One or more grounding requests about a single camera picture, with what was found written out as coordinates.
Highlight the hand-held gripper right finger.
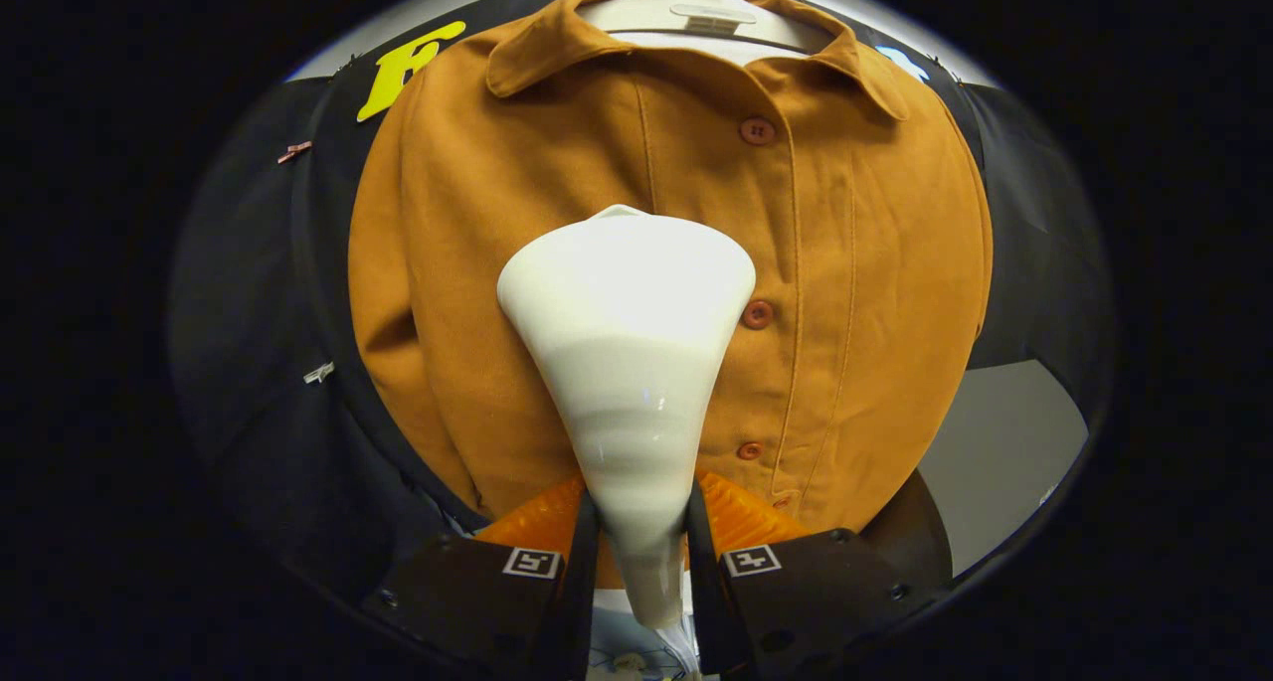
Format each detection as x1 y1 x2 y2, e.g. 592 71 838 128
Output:
686 470 936 677

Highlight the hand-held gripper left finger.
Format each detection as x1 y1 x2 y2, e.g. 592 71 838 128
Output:
363 472 601 680

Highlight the orange button-up shirt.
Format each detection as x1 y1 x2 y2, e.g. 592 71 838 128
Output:
348 0 996 591

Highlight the grey table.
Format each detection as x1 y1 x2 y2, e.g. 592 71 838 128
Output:
915 360 1090 575

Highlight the black backdrop cloth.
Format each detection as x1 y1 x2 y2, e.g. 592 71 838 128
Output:
169 0 1115 602

